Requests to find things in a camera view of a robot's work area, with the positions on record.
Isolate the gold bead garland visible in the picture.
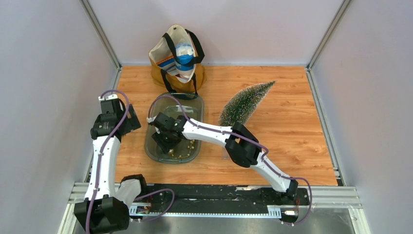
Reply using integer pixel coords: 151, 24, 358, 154
169, 140, 195, 159

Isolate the clear glass tray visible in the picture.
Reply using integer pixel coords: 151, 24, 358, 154
144, 93, 204, 164

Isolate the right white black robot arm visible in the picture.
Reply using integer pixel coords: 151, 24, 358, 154
147, 113, 298, 204

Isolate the yellow canvas tote bag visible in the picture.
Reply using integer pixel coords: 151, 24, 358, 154
149, 24, 207, 93

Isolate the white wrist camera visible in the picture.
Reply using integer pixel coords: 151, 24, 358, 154
146, 117, 156, 124
98, 94, 118, 102

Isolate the aluminium frame rail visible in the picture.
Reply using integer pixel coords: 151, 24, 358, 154
66, 182, 364, 217

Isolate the clear plastic battery box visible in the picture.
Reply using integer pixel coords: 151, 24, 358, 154
222, 152, 230, 160

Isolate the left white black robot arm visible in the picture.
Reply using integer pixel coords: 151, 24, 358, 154
74, 95, 149, 234

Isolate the blue white bottle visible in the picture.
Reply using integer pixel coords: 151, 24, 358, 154
175, 41, 194, 78

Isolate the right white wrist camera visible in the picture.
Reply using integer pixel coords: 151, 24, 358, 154
146, 117, 156, 124

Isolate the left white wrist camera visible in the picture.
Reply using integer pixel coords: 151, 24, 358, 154
98, 94, 118, 102

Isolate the small frosted christmas tree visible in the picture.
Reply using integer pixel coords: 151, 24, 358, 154
218, 81, 276, 126

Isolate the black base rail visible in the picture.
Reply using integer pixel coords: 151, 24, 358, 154
139, 184, 309, 214

